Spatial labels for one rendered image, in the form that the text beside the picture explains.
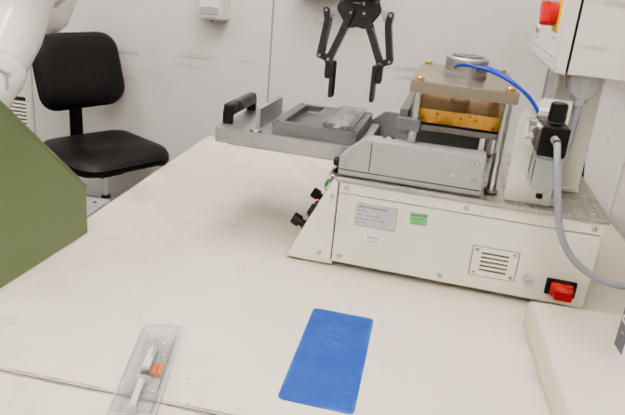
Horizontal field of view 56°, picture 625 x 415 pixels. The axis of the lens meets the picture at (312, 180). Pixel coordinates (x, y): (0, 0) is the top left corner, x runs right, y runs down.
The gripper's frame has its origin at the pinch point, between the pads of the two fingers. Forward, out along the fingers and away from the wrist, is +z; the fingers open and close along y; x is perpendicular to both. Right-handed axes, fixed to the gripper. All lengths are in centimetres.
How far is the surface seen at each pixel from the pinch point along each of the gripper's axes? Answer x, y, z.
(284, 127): 10.0, 10.8, 7.7
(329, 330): 38.3, -6.2, 31.5
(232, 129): 10.9, 20.7, 9.3
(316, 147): 11.1, 3.9, 10.6
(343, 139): 10.1, -0.9, 8.5
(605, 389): 45, -44, 28
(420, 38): -145, -4, 1
